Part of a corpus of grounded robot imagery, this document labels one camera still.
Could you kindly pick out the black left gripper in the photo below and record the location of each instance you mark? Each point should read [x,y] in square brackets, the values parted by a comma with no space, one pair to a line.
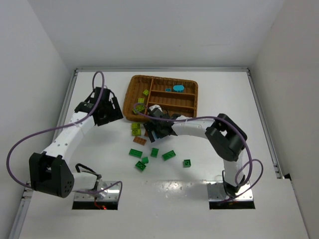
[109,111]

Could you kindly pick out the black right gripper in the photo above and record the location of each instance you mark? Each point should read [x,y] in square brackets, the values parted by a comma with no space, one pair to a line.
[154,128]

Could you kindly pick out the green square lego brick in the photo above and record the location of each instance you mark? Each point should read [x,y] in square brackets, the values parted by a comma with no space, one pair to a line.
[154,152]

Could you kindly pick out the green sloped lego brick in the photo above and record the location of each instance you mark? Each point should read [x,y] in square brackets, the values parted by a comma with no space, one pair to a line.
[145,160]

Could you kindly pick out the green long lego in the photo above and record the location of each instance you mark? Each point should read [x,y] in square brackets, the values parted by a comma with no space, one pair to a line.
[168,155]

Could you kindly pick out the green lego brick bottom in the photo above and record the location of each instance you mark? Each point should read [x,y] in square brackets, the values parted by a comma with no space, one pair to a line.
[140,166]

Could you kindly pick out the small green lego cube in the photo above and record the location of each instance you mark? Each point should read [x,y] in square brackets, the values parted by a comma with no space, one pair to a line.
[187,163]

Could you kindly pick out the cyan oval lego piece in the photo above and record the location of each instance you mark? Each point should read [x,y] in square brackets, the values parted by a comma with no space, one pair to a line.
[178,88]

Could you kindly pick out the cyan rectangular lego brick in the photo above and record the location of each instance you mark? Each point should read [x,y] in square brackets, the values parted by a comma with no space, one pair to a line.
[156,135]

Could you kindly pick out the lime green lego brick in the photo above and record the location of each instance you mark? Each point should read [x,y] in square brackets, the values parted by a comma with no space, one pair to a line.
[138,109]

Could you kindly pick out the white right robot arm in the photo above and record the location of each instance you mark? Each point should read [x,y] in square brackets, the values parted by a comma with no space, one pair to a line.
[226,138]

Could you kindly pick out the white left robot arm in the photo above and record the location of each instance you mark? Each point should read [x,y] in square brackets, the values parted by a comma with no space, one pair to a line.
[49,170]

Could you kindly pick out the brown lego brick flat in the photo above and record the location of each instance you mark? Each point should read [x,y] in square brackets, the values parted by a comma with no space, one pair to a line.
[139,140]

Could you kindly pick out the green long lego brick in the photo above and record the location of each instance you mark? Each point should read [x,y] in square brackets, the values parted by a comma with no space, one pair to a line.
[135,153]

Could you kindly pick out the brown wicker divided basket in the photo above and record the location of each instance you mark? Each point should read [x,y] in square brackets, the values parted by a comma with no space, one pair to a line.
[172,102]

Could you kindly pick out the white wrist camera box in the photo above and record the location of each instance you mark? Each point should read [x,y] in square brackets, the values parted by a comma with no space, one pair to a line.
[155,107]

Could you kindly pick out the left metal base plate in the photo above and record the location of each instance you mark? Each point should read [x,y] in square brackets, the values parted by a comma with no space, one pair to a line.
[109,191]

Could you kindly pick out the metal base plate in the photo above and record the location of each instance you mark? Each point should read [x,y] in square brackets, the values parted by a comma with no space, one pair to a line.
[109,191]
[217,193]

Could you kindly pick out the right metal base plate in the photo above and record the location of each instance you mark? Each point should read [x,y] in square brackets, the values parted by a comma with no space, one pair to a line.
[217,193]

